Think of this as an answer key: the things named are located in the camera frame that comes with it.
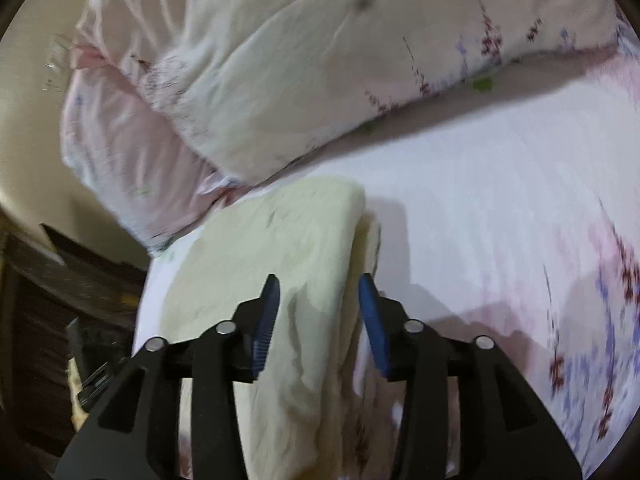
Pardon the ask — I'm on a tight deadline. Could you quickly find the cream cable-knit cardigan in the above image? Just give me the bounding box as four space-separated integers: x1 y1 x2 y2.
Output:
160 177 380 479

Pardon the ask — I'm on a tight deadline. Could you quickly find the wooden shelf unit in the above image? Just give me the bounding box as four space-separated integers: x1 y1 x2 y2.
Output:
1 218 146 460

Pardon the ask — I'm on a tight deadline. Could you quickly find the lavender print bed sheet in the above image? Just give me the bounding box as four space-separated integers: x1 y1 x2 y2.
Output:
131 6 640 480

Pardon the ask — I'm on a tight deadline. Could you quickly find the pink floral pillow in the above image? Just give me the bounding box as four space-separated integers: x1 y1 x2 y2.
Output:
60 44 241 255

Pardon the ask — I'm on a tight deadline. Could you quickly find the white floral duvet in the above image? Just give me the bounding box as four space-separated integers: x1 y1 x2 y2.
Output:
77 0 617 184

